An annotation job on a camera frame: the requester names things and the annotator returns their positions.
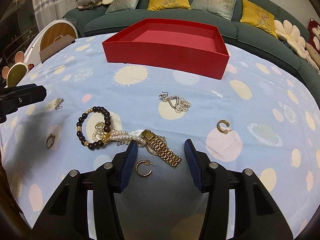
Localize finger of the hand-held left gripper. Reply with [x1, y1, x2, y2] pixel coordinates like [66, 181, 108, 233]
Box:
[0, 85, 47, 123]

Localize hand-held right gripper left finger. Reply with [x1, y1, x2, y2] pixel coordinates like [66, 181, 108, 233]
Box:
[29, 140, 139, 240]

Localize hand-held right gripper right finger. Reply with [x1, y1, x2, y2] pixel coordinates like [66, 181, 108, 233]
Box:
[184, 139, 294, 240]

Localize gold hoop earring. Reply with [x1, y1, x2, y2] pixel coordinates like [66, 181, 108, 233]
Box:
[135, 159, 157, 178]
[216, 119, 233, 135]

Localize gold watch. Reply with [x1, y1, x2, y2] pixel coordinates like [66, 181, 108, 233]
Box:
[138, 129, 182, 168]

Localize dark wooden bead bracelet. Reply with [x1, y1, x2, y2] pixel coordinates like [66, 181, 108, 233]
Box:
[76, 106, 112, 151]

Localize silver ring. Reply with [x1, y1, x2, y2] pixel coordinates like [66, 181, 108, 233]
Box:
[46, 133, 57, 149]

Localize silver infinity necklace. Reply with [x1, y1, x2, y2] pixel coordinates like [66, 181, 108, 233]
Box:
[159, 91, 192, 114]

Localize red cardboard box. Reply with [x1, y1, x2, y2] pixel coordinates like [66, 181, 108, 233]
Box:
[102, 18, 230, 80]

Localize round mirror with pink ears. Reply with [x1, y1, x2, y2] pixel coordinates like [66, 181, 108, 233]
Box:
[1, 51, 34, 87]

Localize brown cardboard sheet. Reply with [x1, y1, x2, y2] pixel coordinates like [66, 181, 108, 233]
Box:
[39, 35, 76, 63]

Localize white exercise machine wooden disc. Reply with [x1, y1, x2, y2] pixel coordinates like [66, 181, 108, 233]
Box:
[24, 19, 79, 65]

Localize dark glass cabinet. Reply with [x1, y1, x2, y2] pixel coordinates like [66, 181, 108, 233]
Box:
[0, 0, 38, 63]

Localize white sheer curtain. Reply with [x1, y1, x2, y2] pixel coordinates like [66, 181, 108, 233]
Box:
[32, 0, 84, 30]

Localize light blue embroidered cushion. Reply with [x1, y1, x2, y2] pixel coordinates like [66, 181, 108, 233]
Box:
[105, 0, 146, 15]
[190, 0, 238, 22]

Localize green sofa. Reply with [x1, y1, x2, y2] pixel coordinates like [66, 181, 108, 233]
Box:
[62, 0, 320, 98]

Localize dark blue patterned cloth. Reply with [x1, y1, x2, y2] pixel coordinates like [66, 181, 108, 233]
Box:
[277, 36, 304, 55]

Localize white petal-shaped cushion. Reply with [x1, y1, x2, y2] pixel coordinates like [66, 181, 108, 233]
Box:
[274, 19, 320, 70]

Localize red monkey plush toy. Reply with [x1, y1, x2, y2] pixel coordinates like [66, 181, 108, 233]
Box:
[307, 18, 320, 54]

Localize white pearl bracelet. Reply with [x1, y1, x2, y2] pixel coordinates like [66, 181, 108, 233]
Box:
[92, 127, 147, 148]

